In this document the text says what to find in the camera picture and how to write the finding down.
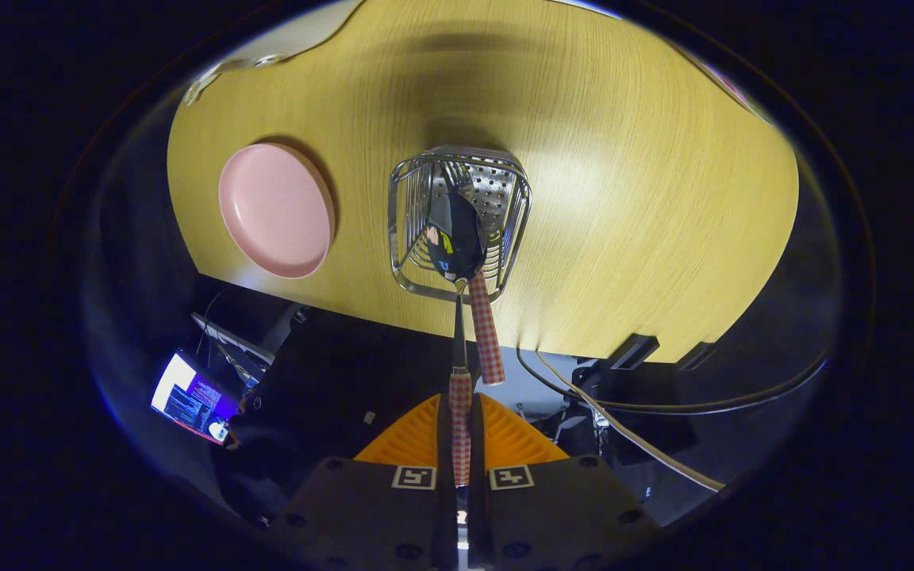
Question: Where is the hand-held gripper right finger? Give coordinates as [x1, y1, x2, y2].
[467, 393, 662, 571]

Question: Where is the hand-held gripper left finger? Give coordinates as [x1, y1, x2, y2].
[269, 393, 459, 571]

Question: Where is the fork with red checked handle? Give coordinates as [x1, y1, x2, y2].
[445, 163, 506, 386]

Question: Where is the spoon with red checked handle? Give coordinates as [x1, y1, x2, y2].
[424, 190, 490, 489]

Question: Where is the laptop with lit screen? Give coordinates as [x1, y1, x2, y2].
[150, 351, 241, 446]

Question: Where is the pink round plate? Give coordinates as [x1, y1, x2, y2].
[217, 142, 337, 280]

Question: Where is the white toaster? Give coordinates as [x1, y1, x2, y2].
[211, 0, 366, 74]

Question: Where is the white divided snack tray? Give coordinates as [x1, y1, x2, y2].
[182, 62, 226, 106]

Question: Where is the white cable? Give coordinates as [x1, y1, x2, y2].
[535, 349, 726, 493]

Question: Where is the black cable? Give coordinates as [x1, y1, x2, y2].
[516, 344, 832, 416]

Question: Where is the metal wire basket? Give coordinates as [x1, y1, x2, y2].
[387, 144, 532, 305]

